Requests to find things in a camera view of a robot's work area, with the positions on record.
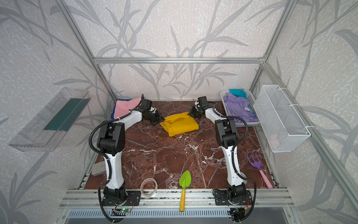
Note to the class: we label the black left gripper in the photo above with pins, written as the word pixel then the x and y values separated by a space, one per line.
pixel 154 117

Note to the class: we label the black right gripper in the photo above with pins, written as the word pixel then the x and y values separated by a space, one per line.
pixel 196 112

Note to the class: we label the yellow printed t-shirt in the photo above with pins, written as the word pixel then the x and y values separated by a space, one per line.
pixel 179 123

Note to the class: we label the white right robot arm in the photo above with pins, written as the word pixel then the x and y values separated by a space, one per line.
pixel 227 138

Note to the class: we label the pink folded t-shirt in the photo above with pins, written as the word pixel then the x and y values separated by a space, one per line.
pixel 133 103

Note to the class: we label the blue folded t-shirt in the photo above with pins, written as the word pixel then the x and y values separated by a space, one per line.
pixel 112 113

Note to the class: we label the purple t-shirt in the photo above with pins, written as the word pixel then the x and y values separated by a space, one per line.
pixel 239 107

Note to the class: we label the teal t-shirt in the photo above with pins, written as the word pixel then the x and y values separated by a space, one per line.
pixel 238 93

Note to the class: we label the green toy trowel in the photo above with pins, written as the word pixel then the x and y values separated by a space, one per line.
pixel 185 182

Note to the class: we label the clear tape roll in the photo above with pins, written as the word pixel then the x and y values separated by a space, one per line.
pixel 149 187

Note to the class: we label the grey rectangular block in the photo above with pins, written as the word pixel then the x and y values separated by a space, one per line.
pixel 98 168

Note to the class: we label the purple pink toy rake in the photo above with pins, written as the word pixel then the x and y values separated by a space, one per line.
pixel 256 163

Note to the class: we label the aluminium frame profile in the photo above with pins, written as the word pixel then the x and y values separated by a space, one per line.
pixel 347 184

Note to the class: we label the white wire mesh basket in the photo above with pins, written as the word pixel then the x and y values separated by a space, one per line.
pixel 282 125

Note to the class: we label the clear plastic wall shelf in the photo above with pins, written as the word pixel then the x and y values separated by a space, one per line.
pixel 33 137

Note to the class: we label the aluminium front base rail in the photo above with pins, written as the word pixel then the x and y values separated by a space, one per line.
pixel 170 198

